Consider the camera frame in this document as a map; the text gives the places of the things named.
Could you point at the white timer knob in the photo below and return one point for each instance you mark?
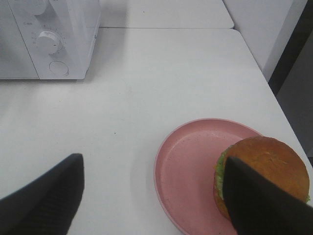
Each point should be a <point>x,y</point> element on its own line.
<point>49,42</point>

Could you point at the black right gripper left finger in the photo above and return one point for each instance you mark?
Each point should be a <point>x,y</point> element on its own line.
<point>47,205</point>

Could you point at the round white door button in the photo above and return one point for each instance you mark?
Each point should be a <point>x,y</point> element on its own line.
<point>58,68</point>

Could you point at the white upper power knob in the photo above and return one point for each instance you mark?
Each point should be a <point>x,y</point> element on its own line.
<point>37,7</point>

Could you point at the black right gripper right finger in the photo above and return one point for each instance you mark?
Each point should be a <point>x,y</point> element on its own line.
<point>258,207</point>

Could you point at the white microwave oven body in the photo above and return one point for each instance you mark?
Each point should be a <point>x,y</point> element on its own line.
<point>76,21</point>

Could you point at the burger with lettuce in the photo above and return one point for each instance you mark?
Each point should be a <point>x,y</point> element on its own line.
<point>273,159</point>

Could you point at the pink round plate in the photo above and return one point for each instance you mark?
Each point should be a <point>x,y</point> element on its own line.
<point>184,174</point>

